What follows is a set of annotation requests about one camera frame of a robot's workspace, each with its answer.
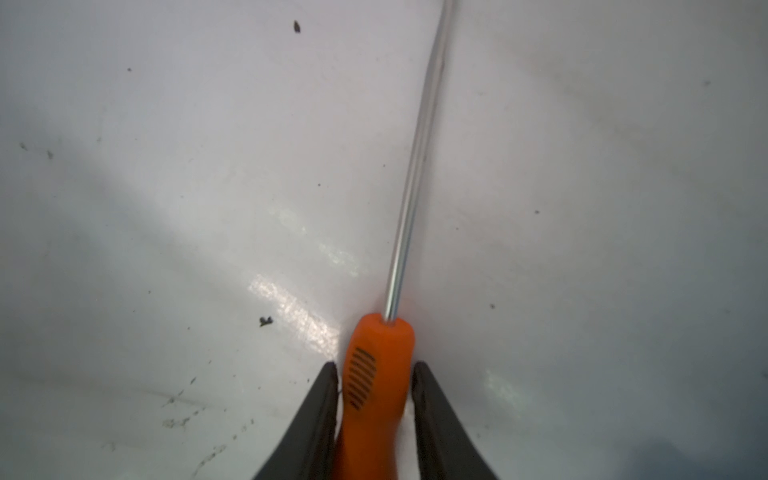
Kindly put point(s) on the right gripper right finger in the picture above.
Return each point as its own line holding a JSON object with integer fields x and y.
{"x": 444, "y": 449}

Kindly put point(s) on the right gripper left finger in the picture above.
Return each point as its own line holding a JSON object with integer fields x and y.
{"x": 307, "y": 448}

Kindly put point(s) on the orange black screwdriver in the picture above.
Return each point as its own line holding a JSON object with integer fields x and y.
{"x": 377, "y": 363}

